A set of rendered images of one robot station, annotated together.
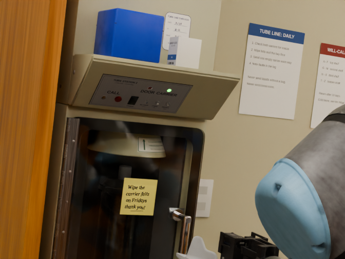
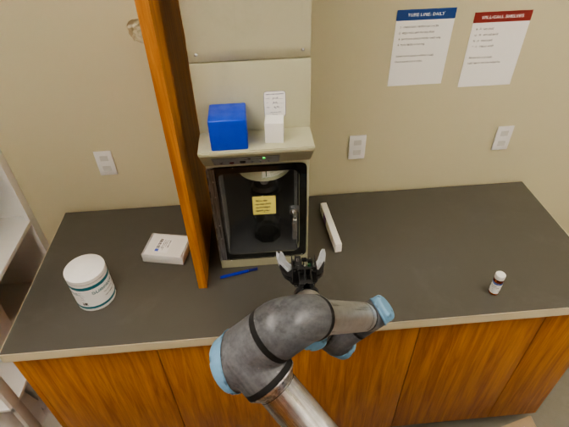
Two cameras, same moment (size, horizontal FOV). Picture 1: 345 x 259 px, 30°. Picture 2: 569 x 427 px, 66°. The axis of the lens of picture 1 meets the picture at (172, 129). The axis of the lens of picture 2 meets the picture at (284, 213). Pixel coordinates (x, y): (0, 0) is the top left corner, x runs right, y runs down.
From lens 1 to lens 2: 0.89 m
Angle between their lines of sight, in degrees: 43
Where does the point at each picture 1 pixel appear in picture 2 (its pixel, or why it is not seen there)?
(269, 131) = (416, 95)
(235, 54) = (383, 40)
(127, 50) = (222, 146)
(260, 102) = (408, 74)
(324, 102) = (473, 64)
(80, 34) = (201, 119)
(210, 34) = (304, 100)
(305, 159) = (224, 349)
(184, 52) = (270, 133)
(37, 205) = (190, 228)
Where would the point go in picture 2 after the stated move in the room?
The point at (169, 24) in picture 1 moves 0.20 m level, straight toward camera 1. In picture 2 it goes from (267, 100) to (236, 134)
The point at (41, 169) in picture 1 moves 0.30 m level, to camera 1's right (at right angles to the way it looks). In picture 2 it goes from (187, 212) to (278, 236)
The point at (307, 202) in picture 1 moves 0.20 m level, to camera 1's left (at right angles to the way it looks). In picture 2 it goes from (218, 377) to (133, 344)
